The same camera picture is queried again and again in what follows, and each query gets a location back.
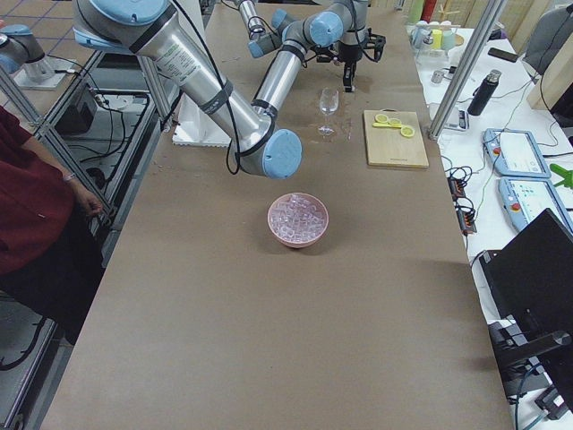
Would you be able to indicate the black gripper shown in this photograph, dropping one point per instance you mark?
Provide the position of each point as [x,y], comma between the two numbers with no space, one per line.
[348,53]

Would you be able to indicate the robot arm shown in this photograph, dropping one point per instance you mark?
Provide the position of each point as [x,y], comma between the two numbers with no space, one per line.
[152,29]
[264,37]

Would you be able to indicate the clear wine glass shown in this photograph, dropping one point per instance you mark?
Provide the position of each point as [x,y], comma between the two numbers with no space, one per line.
[328,105]

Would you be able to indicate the pink bowl of ice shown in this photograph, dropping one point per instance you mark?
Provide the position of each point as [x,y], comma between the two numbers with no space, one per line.
[298,220]

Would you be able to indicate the middle lemon slice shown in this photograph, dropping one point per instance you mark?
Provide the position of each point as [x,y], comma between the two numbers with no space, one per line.
[394,122]

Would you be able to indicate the lemon slice far end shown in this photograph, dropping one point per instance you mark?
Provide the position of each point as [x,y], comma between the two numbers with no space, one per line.
[407,131]

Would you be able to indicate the small steel cup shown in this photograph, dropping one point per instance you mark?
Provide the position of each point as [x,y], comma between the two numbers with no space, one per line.
[437,76]

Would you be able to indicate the bamboo cutting board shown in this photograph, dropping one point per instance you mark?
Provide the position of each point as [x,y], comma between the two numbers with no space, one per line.
[386,147]

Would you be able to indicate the black thermos bottle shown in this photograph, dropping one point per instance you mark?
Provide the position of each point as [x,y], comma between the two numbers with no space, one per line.
[484,93]

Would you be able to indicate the upper teach pendant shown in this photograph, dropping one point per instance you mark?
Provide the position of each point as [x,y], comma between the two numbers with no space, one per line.
[515,153]

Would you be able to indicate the teach pendant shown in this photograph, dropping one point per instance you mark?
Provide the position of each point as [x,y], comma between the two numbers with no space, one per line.
[515,153]
[524,198]

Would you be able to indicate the lower teach pendant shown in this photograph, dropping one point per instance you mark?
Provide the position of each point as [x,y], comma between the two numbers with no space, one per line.
[524,198]

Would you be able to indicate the green clamp tool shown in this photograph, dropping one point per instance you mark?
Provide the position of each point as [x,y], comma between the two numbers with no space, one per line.
[566,176]

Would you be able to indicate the black laptop monitor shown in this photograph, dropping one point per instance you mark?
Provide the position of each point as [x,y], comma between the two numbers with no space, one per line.
[530,278]

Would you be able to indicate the person in red sweater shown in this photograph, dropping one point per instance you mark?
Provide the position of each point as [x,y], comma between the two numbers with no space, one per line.
[50,261]

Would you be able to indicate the lemon slice near handle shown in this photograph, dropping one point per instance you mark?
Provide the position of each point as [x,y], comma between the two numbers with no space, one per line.
[381,118]

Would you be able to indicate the aluminium frame post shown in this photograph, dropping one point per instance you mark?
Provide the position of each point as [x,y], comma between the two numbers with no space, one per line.
[474,47]

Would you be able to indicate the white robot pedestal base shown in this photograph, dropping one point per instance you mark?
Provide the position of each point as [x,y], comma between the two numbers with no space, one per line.
[194,127]

